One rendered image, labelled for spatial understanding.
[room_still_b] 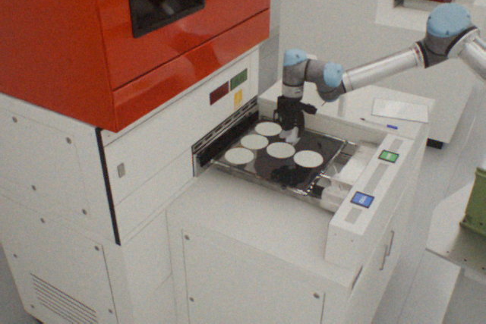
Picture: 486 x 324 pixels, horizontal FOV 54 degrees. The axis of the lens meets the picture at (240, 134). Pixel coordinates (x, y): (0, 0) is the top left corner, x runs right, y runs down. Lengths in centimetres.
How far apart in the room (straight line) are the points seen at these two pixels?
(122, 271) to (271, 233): 48
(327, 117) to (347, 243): 62
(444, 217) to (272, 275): 59
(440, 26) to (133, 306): 129
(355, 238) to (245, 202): 43
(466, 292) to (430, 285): 81
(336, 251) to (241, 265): 32
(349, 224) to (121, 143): 65
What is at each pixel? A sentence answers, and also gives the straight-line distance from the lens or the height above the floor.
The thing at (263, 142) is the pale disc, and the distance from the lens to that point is 177.
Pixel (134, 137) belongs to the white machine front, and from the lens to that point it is 136.
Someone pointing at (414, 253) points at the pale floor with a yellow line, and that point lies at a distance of 275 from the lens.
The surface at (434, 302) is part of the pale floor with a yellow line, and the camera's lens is 255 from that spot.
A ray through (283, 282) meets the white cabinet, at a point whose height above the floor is 73.
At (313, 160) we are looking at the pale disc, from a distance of 169.
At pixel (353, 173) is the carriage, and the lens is 168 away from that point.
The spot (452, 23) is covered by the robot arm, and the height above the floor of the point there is 139.
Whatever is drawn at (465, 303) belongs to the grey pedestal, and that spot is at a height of 54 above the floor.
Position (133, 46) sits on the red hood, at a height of 142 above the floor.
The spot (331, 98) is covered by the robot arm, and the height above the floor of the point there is 109.
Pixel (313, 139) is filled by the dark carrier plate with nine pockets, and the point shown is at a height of 90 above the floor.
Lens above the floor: 185
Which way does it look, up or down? 31 degrees down
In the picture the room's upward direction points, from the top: straight up
